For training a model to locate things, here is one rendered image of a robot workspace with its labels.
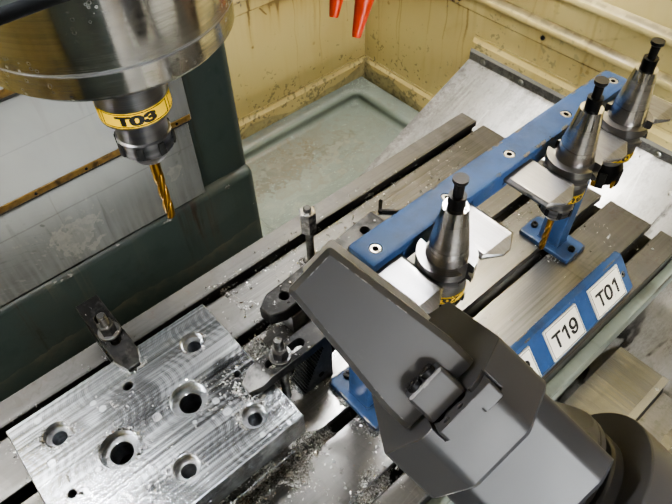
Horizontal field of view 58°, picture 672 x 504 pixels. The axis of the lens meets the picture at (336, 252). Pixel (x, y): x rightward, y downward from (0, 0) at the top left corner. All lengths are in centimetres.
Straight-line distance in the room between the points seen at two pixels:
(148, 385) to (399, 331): 66
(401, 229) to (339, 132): 116
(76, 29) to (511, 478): 28
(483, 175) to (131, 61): 46
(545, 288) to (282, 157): 91
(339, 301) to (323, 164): 149
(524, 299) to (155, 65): 78
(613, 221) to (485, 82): 54
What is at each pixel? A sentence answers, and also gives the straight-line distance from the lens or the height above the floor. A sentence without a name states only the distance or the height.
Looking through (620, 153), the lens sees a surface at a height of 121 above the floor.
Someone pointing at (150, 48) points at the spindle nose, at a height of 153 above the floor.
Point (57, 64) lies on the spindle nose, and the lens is 35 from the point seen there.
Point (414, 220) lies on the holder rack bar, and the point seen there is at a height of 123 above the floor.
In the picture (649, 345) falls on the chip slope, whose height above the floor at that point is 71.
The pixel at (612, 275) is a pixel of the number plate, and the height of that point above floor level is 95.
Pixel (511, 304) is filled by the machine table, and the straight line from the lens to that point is 101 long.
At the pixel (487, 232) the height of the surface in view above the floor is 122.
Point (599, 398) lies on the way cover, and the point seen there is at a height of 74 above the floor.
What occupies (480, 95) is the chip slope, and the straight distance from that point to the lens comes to 154.
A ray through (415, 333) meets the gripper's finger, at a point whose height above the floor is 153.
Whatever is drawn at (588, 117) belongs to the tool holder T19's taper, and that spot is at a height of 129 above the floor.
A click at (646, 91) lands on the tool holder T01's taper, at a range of 81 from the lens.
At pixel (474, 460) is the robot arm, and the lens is 20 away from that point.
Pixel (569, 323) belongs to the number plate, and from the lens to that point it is 96.
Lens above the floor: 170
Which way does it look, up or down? 50 degrees down
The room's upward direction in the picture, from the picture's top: 2 degrees counter-clockwise
